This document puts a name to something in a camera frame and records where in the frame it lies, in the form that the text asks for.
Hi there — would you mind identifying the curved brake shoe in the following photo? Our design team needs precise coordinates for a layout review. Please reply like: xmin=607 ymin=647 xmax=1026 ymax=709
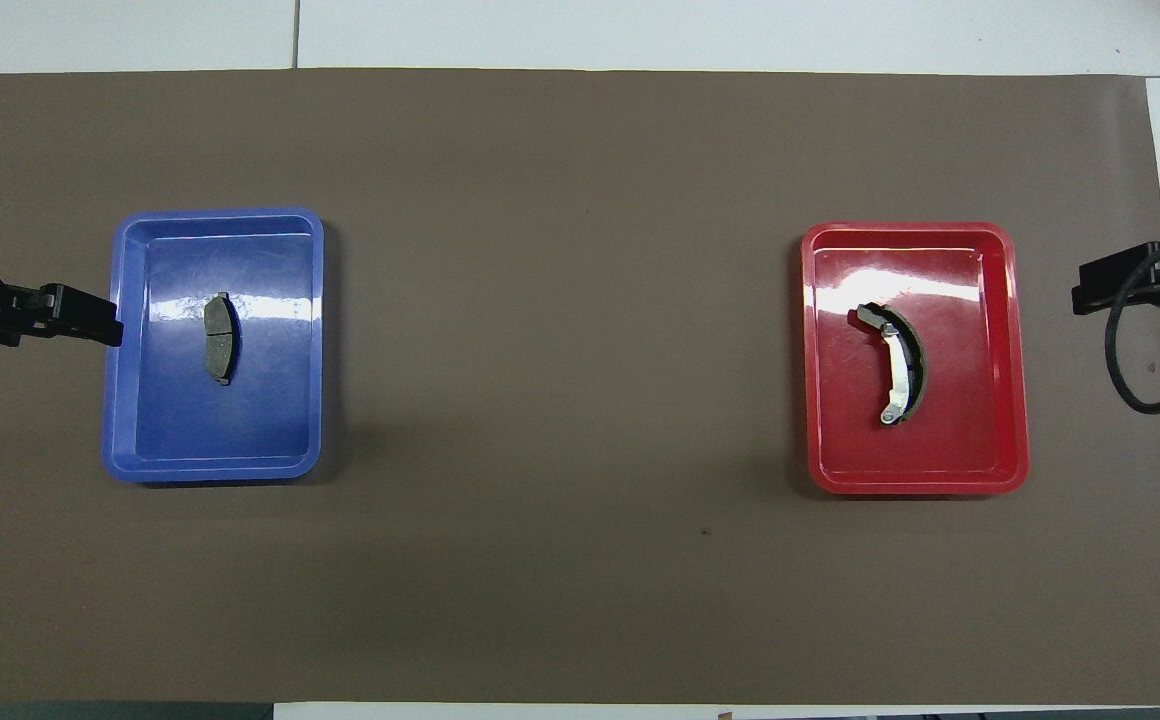
xmin=855 ymin=302 xmax=928 ymax=428

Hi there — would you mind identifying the red plastic tray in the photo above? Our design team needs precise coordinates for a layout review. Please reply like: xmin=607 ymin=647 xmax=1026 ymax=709
xmin=800 ymin=221 xmax=1031 ymax=497

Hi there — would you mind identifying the blue plastic tray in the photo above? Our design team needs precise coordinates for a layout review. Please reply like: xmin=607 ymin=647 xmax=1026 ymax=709
xmin=101 ymin=207 xmax=326 ymax=485

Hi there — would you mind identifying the flat grey brake pad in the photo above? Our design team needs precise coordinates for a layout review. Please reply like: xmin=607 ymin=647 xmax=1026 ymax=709
xmin=202 ymin=291 xmax=239 ymax=387

